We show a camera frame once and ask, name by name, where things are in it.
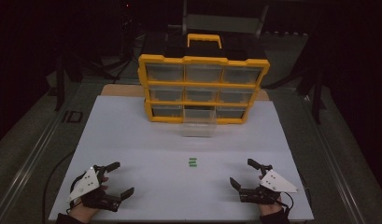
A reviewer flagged person's left hand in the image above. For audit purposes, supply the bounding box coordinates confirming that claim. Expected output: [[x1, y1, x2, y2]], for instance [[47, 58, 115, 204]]
[[70, 176, 109, 223]]

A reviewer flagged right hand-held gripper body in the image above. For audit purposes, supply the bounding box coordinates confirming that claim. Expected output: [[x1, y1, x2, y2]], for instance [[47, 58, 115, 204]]
[[238, 164, 300, 205]]

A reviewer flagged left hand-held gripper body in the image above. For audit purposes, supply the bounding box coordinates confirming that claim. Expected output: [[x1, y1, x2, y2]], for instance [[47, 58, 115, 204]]
[[67, 166, 122, 213]]

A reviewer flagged grey metal floor rail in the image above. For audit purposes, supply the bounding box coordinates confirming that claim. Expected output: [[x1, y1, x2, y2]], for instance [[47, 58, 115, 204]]
[[0, 92, 84, 224], [300, 92, 379, 224]]

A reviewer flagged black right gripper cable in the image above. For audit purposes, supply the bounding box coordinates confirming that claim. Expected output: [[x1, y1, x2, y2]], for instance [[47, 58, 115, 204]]
[[280, 171, 313, 214]]

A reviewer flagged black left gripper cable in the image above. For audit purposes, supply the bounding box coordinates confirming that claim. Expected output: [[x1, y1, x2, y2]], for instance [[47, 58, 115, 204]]
[[42, 149, 77, 224]]

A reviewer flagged set of closed clear drawers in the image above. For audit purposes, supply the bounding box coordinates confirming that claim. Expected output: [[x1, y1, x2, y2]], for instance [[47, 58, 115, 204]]
[[145, 63, 263, 119]]

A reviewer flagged person's right hand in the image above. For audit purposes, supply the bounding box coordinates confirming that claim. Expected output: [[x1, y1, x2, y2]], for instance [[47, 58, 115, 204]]
[[258, 175, 283, 217]]

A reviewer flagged clear plastic drawer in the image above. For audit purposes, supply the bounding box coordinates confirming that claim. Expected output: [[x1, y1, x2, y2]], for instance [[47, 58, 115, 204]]
[[182, 106, 218, 138]]

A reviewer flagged black metal stand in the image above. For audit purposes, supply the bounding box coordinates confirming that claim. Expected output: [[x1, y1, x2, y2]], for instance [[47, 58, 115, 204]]
[[296, 59, 327, 125], [53, 52, 84, 112]]

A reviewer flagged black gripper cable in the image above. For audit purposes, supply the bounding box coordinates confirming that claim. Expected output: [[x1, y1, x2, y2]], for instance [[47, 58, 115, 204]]
[[280, 171, 313, 214], [42, 149, 77, 224]]

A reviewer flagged yellow black drawer organizer cabinet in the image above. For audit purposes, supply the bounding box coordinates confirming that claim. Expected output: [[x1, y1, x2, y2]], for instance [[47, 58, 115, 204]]
[[137, 31, 271, 125]]

